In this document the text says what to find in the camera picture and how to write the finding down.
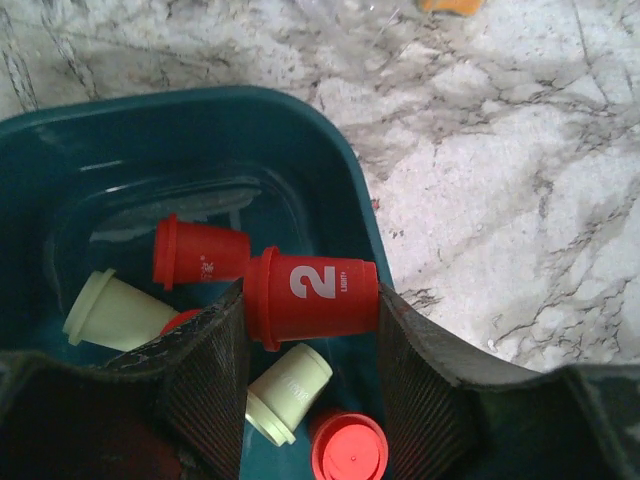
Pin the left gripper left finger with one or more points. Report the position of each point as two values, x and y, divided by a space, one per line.
172 408

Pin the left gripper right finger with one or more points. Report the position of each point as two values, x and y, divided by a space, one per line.
453 411

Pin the red capsule number two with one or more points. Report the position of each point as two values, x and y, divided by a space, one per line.
290 298

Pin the red coffee capsule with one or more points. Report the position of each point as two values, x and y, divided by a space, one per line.
178 320
190 253

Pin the red capsule in basket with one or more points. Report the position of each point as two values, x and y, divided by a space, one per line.
347 446

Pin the green capsule in basket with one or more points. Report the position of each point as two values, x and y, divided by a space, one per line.
113 314

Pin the green capsule upright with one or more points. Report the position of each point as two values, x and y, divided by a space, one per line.
281 397

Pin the orange spice bottle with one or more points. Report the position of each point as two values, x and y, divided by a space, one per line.
457 7

